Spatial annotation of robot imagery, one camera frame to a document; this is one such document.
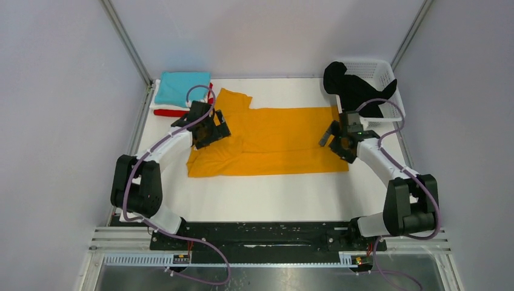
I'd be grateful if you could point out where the yellow t-shirt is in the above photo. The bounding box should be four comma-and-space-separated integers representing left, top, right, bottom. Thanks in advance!
187, 89, 349, 178

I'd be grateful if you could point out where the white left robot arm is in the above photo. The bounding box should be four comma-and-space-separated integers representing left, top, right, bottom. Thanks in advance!
110, 101, 231, 249

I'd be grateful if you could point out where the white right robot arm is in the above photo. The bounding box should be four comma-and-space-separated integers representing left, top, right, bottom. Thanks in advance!
319, 111, 441, 250

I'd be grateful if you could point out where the black t-shirt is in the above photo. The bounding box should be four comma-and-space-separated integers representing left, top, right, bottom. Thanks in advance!
322, 61, 398, 111

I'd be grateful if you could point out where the folded turquoise t-shirt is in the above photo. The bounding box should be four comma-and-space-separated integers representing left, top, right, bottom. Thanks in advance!
155, 71, 211, 108

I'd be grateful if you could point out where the folded red t-shirt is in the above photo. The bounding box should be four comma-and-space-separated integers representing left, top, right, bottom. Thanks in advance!
149, 82, 213, 118

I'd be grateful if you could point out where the folded white t-shirt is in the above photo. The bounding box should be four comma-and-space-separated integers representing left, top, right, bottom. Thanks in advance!
150, 78, 210, 111

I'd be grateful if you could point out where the white plastic laundry basket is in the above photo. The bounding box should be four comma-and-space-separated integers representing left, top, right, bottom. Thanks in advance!
336, 57, 406, 129

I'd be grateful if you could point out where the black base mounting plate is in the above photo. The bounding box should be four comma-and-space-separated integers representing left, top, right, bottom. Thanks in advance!
149, 219, 389, 253

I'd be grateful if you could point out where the aluminium frame rail left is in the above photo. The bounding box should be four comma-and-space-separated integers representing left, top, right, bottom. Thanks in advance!
99, 0, 155, 226

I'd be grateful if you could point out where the aluminium frame rail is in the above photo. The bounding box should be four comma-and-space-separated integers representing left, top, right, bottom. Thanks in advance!
99, 0, 155, 226
391, 0, 435, 71

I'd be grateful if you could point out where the aluminium frame rail right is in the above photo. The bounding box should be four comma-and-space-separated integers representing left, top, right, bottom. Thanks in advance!
391, 0, 435, 71

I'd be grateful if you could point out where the white slotted cable duct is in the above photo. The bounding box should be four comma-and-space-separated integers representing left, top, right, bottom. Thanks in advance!
103, 252, 374, 269

